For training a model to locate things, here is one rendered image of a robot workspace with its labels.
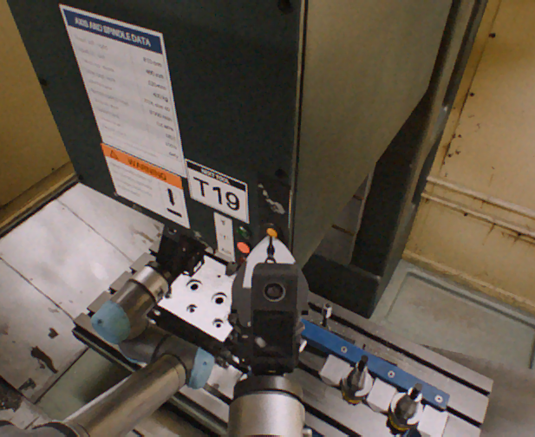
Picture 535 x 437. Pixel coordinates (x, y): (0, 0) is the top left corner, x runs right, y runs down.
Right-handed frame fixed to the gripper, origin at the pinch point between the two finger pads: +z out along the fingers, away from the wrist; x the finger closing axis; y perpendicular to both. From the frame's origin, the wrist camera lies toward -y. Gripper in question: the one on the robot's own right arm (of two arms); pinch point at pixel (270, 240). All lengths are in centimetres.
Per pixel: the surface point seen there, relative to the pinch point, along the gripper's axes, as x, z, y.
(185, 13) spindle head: -8.8, 7.1, -25.8
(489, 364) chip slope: 73, 32, 97
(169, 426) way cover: -30, 10, 97
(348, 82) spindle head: 8.9, 10.6, -16.6
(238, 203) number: -4.4, 4.4, -2.4
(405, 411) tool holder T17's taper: 27, -3, 47
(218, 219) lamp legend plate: -7.5, 6.2, 2.6
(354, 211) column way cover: 25, 61, 55
